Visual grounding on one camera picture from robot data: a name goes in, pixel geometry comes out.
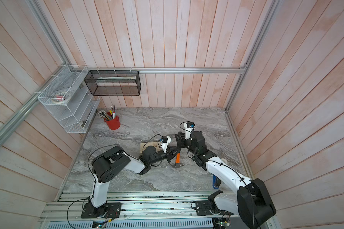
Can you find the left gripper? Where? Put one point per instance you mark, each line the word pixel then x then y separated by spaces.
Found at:
pixel 169 152

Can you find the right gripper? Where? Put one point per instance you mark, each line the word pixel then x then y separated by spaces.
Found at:
pixel 182 141

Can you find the orange black claw hammer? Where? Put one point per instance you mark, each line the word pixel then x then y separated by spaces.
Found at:
pixel 177 163

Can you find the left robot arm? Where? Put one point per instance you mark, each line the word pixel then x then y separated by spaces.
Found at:
pixel 107 165

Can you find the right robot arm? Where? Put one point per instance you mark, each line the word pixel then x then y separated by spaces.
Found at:
pixel 251 199

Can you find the blue object on table edge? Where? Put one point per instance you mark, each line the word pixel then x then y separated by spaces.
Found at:
pixel 216 182

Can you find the red pen cup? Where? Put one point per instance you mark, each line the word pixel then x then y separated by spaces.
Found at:
pixel 113 124

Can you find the pens and pencils bundle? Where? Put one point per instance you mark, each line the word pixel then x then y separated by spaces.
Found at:
pixel 107 116

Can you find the black mesh basket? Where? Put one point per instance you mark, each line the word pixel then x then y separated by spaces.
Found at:
pixel 113 82

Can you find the tape roll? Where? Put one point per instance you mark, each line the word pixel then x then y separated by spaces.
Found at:
pixel 61 98

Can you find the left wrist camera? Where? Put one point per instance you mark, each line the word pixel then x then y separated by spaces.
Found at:
pixel 165 140

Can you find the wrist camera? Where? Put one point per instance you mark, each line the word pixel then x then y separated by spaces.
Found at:
pixel 189 128
pixel 165 140

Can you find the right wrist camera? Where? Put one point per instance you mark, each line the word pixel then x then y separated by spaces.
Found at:
pixel 189 128

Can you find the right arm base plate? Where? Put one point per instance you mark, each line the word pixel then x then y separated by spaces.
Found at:
pixel 207 208

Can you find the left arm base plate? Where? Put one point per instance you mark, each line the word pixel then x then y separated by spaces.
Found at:
pixel 107 210

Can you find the horizontal aluminium rail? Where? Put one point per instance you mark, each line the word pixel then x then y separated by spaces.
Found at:
pixel 173 70

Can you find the white wire mesh shelf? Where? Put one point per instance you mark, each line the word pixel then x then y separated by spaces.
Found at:
pixel 76 115

